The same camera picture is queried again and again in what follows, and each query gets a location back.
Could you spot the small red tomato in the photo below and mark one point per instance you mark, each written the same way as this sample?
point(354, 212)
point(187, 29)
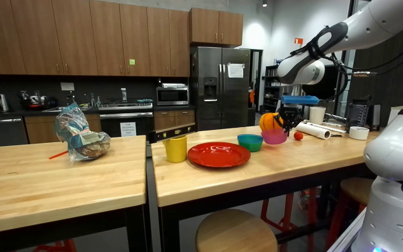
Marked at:
point(298, 135)

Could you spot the red plate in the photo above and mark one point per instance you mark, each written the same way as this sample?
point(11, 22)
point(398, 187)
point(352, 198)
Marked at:
point(218, 154)

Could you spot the orange pumpkin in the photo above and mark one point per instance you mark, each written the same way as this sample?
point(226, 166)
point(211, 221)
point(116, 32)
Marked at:
point(270, 121)

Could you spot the orange marker pen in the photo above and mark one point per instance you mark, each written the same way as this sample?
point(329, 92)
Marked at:
point(58, 154)

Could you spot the orange legged wooden stool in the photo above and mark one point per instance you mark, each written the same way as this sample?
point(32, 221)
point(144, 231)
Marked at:
point(306, 201)

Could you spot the plastic bag of bread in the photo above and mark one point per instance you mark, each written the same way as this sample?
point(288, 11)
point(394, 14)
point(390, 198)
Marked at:
point(82, 142)

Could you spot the yellow mug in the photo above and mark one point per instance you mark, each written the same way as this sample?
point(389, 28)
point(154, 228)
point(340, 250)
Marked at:
point(175, 148)

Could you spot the white paper cup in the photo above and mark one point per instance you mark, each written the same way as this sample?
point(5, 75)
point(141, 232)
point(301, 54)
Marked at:
point(316, 114)

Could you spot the stainless microwave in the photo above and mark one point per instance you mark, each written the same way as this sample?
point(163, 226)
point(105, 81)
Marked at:
point(172, 95)

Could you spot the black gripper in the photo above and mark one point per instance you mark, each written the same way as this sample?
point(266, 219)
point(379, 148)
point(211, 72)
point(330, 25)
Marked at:
point(291, 116)

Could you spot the white paper towel roll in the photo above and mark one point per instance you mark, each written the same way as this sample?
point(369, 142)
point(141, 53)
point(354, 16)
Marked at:
point(313, 130)

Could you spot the black oven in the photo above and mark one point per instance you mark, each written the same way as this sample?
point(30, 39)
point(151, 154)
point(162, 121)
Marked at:
point(127, 123)

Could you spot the wooden round stool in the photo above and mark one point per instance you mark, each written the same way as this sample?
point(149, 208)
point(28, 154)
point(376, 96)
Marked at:
point(233, 231)

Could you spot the green plastic bowl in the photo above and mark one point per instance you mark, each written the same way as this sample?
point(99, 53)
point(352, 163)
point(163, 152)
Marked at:
point(250, 141)

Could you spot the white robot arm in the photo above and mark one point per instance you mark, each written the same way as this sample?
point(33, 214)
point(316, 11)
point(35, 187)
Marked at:
point(378, 21)

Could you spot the stainless refrigerator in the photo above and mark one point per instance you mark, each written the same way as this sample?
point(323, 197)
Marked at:
point(218, 85)

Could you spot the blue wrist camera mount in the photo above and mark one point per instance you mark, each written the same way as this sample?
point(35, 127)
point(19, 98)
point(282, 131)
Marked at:
point(299, 99)

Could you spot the pink plastic bowl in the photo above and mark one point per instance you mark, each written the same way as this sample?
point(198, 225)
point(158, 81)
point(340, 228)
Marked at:
point(274, 137)

